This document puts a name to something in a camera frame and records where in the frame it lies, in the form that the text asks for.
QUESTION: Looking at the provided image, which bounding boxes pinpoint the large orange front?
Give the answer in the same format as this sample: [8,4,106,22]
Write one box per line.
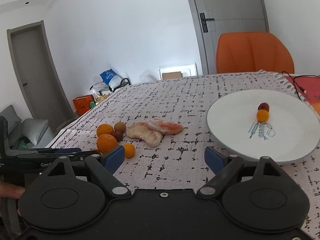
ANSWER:
[97,134,118,154]

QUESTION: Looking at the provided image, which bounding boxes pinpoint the dark red plum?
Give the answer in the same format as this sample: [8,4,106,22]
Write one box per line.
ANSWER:
[111,131,124,142]

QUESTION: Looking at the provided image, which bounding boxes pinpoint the person's left hand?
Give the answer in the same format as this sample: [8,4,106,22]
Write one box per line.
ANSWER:
[0,181,25,208]

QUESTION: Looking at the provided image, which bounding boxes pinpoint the white framed board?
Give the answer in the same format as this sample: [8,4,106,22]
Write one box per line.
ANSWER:
[159,64,197,80]

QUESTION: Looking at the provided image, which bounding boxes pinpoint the blue white bag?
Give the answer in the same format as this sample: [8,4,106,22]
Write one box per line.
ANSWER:
[100,69,122,89]

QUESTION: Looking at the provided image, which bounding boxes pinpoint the red plum on plate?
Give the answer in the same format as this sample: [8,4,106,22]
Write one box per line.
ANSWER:
[258,102,270,112]

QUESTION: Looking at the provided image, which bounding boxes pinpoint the grey sofa cushion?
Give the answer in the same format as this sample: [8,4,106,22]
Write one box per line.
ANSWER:
[1,105,54,150]

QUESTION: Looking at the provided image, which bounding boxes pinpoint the red orange mat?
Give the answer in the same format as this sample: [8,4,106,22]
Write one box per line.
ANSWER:
[283,73,319,115]

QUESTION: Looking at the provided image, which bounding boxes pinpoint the orange box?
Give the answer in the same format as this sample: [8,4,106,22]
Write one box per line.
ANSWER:
[73,95,93,116]

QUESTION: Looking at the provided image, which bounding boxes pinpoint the pale pomelo segment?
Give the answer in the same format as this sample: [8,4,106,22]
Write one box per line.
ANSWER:
[126,122,162,147]

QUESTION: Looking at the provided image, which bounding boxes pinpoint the patterned white tablecloth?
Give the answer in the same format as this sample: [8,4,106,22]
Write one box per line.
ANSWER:
[49,71,319,239]

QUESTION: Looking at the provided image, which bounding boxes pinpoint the grey side door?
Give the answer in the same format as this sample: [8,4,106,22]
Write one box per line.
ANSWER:
[7,21,74,134]

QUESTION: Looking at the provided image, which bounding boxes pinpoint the grey door with handle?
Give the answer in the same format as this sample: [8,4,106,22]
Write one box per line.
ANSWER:
[188,0,269,75]

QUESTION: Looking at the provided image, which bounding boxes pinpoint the green-brown kiwi fruit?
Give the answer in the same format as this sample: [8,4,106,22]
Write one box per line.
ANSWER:
[114,122,126,133]

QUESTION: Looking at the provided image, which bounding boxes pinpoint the black cable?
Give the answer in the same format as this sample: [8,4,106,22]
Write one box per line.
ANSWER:
[281,71,320,102]

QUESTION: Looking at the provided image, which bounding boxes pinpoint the small orange kumquat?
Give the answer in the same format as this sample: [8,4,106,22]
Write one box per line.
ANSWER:
[123,144,136,159]

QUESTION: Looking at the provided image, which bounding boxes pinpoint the small orange on plate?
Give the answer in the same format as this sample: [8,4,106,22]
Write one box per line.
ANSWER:
[256,109,269,123]

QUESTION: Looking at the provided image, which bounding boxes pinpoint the white round plate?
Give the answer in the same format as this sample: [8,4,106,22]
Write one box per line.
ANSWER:
[207,89,319,163]

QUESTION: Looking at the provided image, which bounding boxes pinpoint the large orange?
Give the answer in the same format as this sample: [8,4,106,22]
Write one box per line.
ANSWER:
[97,134,118,154]
[96,124,114,137]

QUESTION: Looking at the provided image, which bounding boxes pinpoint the orange chair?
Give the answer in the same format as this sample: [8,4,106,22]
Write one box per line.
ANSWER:
[215,32,295,74]

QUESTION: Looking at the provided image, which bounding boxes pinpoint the pink pomelo segment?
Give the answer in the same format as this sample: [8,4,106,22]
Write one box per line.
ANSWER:
[146,119,183,135]

